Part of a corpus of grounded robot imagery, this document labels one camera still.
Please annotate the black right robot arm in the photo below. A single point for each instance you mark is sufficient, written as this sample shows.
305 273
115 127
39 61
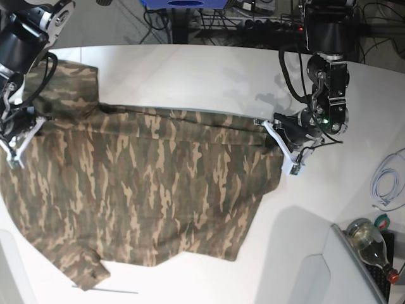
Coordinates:
30 30

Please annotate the green tape roll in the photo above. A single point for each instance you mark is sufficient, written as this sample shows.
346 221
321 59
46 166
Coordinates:
382 222

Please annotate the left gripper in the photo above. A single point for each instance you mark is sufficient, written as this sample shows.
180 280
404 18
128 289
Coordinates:
294 135

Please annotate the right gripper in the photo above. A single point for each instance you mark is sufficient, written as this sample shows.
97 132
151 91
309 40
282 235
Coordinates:
17 125

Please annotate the clear plastic bottle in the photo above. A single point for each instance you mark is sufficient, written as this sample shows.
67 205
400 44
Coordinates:
371 247

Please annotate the blue box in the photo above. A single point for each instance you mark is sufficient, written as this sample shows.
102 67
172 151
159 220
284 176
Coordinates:
184 4

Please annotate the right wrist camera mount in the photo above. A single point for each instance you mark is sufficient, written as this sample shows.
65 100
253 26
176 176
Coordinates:
15 147

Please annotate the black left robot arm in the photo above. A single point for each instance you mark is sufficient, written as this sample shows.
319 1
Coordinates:
328 32

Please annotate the camouflage t-shirt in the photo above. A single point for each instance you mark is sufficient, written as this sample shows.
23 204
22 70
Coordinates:
127 184

